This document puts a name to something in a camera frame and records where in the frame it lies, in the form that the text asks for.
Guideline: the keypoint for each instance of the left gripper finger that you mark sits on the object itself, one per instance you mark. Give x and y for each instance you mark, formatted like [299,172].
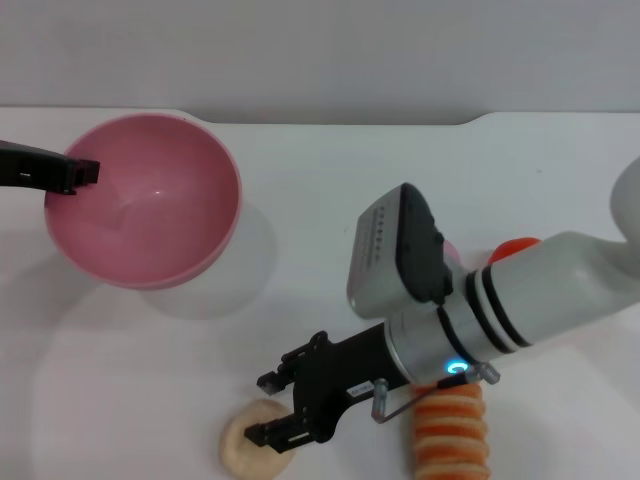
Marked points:
[88,172]

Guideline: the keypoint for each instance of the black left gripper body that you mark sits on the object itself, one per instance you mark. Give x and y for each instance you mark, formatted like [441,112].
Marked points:
[35,170]

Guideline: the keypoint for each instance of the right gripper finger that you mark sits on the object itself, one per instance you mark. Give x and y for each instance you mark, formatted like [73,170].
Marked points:
[277,382]
[282,435]

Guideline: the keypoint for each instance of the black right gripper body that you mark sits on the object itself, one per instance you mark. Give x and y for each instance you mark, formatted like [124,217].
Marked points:
[345,375]

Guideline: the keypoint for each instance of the beige egg yolk pastry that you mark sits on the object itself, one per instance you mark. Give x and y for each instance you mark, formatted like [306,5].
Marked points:
[250,457]

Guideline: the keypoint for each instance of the pink plastic bowl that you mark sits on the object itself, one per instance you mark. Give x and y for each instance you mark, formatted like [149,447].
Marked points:
[150,225]

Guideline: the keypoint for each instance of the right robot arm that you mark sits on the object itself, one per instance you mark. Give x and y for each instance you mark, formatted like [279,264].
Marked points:
[530,295]

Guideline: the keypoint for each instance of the orange striped bread roll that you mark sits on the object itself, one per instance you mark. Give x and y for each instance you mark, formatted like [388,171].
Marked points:
[450,440]

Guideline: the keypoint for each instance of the orange tangerine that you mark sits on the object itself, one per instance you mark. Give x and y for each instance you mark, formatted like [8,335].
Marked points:
[515,247]

